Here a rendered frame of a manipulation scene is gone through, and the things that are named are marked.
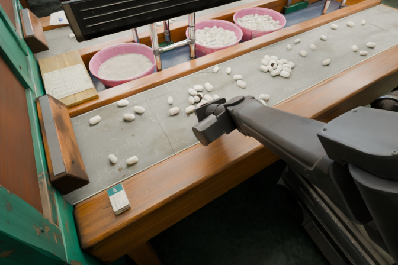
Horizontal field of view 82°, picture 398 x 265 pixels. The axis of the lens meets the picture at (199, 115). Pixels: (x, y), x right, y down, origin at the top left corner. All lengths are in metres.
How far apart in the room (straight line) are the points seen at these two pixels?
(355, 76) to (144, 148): 0.81
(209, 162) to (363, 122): 0.48
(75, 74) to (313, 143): 0.86
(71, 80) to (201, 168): 0.58
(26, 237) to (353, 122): 0.40
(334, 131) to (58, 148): 0.55
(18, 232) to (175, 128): 0.47
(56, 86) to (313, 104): 0.88
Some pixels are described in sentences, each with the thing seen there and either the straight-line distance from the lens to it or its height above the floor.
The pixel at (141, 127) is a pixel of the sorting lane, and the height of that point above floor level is 0.74.
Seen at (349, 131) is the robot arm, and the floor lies 1.18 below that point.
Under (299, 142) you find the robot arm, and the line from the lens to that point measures 0.26.
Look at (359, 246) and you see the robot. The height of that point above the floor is 0.34.
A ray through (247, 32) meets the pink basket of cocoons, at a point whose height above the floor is 0.74.
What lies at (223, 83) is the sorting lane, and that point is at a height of 0.74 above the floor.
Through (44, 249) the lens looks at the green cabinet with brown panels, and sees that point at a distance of 0.45.
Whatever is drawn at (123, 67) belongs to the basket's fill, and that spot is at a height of 0.74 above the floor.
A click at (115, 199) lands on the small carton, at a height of 0.79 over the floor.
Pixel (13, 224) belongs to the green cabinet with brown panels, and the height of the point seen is 0.99.
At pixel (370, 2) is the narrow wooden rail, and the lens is 1.78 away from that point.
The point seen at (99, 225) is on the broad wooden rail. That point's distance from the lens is 0.60.
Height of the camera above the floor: 1.30
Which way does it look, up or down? 48 degrees down
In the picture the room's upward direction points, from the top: straight up
